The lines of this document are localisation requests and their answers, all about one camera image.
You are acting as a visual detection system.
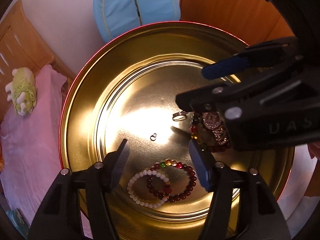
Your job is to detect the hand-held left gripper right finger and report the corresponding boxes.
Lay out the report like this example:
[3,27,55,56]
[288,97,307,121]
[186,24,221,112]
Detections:
[189,139,292,240]

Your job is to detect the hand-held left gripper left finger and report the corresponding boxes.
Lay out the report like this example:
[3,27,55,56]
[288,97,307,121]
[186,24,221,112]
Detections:
[27,138,130,240]

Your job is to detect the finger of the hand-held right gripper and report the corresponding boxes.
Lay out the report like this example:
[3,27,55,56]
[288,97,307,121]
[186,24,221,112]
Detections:
[175,57,310,120]
[201,36,304,80]

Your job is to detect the small dark red bead bracelet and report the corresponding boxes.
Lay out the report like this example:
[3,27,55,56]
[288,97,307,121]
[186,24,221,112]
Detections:
[146,159,198,203]

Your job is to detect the white bead bracelet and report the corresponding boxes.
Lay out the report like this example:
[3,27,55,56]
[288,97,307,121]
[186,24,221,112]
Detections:
[127,169,173,208]

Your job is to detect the silver ring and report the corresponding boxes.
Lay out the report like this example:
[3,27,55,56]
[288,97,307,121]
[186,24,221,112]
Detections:
[172,110,188,122]

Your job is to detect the rose gold wristwatch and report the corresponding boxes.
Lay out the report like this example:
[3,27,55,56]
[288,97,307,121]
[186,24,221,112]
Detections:
[201,111,232,147]

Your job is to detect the large dark red bead bracelet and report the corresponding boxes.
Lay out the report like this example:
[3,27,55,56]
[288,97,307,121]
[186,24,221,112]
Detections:
[189,112,232,153]

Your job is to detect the round gold metal tin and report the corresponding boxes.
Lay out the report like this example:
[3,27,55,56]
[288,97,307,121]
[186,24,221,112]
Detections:
[59,21,295,240]

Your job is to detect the wooden cabinet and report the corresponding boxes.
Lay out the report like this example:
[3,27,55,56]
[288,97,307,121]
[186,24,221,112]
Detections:
[179,0,297,47]

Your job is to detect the pink blanket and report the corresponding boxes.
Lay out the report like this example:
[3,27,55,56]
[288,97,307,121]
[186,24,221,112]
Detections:
[0,64,90,240]

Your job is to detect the teal cloth item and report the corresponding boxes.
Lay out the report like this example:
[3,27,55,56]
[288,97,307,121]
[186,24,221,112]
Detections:
[5,209,29,233]

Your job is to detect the green cabbage plush toy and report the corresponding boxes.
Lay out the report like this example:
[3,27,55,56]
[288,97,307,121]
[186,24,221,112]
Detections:
[5,67,38,116]

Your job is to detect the wooden bed headboard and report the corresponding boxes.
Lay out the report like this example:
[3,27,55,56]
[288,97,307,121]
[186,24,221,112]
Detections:
[0,0,77,125]

